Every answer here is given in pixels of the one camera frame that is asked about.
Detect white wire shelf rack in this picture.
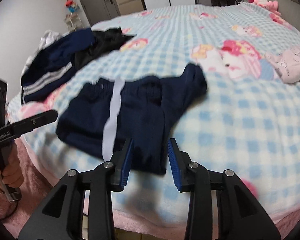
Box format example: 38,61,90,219
64,12,84,33

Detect navy striped shorts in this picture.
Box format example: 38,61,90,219
56,63,207,175

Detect black garment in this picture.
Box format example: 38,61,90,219
70,28,135,70

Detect navy striped jacket pile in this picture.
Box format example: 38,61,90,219
21,28,95,104

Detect pink fluffy robe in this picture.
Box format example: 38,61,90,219
0,139,52,238

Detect colourful toy on shelf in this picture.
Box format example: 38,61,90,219
65,0,79,13

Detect folded pink cartoon garment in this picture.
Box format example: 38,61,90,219
264,46,300,84

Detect white garment at bedside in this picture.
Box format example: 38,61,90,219
21,30,63,76

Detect blue checkered cartoon blanket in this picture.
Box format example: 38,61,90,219
8,3,300,221

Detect left hand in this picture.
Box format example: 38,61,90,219
0,145,24,189

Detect pink plush toy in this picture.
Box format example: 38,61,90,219
248,0,281,16

